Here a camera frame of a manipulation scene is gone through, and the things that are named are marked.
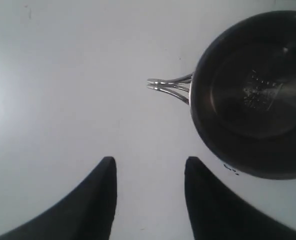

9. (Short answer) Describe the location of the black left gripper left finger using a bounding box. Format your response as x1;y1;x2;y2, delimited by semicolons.
0;156;117;240

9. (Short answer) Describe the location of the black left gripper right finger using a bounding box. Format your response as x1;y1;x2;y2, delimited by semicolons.
184;156;296;240

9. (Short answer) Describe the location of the steel bowl with handle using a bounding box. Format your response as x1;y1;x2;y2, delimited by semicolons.
147;10;296;180

